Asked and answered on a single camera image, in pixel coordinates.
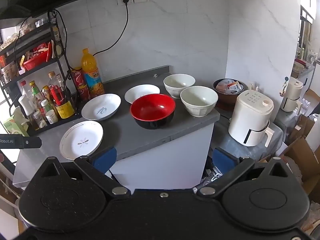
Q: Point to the small glass spice jar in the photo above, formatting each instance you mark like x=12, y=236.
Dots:
x=40, y=120

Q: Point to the white cabinet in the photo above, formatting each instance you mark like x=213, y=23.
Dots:
x=160, y=160

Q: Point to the green label bottle yellow cap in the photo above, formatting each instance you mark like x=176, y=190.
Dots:
x=36, y=92

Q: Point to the orange juice bottle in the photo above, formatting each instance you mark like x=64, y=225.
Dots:
x=91, y=75

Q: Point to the brown bowl with packets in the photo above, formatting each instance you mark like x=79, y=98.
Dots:
x=228, y=90

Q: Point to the white squeeze bottle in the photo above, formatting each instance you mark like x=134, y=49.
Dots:
x=25, y=106

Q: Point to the white patterned bowl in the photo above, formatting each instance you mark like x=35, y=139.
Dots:
x=178, y=82

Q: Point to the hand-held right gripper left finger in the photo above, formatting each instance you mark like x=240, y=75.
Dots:
x=106, y=158

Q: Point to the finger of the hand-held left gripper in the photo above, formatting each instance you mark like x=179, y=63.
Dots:
x=27, y=142

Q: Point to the red plastic basket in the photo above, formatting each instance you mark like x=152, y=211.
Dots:
x=35, y=61

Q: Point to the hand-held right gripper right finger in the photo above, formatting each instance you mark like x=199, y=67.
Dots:
x=222, y=160

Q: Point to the green cardboard box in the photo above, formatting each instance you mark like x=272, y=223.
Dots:
x=13, y=126

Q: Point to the white plate with blue print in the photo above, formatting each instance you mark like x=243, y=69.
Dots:
x=101, y=106

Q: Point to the brown cardboard box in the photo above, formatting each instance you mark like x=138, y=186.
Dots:
x=301, y=155

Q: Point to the red and black bowl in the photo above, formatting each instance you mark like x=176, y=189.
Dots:
x=152, y=110

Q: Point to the white ribbed bowl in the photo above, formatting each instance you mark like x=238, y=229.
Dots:
x=198, y=100

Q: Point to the white plate with flower print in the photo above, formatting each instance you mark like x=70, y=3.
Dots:
x=82, y=140

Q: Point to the white jar with label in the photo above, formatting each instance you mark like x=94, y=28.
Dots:
x=52, y=117

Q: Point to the white air fryer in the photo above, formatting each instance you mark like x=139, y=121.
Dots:
x=250, y=115

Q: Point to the small white plate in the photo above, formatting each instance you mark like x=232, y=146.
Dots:
x=141, y=92

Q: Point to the clear bottle with gold cap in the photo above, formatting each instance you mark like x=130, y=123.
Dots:
x=53, y=80

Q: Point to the small white appliance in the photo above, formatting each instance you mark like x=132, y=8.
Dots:
x=291, y=93

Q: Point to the black metal rack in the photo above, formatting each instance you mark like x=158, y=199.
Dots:
x=63, y=57

